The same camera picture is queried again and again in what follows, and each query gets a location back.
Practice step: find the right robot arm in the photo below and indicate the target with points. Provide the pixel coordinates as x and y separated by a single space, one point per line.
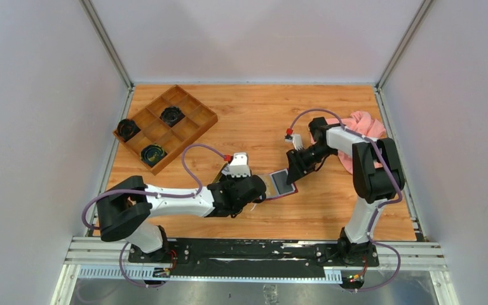
378 178

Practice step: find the pink cloth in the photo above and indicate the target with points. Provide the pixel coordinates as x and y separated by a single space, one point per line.
363 123

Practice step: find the black round part lower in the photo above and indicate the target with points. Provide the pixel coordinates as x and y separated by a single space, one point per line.
152 154

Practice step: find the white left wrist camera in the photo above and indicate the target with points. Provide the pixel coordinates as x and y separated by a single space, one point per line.
238 167

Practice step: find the gold card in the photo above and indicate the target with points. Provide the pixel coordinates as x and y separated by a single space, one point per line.
271 188

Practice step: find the black round part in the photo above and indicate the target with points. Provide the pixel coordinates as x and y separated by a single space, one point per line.
172 115
127 129
152 154

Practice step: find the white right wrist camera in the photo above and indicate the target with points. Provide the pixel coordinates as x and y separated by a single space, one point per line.
296 141

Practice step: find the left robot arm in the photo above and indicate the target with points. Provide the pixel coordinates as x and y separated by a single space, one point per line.
123 210

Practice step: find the beige oval tray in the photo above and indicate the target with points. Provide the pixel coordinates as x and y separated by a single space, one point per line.
223 172

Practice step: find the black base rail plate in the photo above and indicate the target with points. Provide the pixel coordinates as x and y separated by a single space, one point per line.
238 258

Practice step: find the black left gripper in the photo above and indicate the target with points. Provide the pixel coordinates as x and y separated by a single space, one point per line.
232 180

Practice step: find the black round part upper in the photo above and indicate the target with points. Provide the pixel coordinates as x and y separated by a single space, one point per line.
172 115

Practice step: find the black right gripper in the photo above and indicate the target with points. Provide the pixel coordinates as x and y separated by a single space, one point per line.
298 167

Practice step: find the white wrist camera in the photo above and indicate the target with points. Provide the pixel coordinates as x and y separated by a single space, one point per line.
296 141
238 167

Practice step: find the black round part left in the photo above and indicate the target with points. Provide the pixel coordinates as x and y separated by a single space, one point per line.
127 129

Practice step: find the red leather card holder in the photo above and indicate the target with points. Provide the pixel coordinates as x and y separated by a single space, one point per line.
280 180

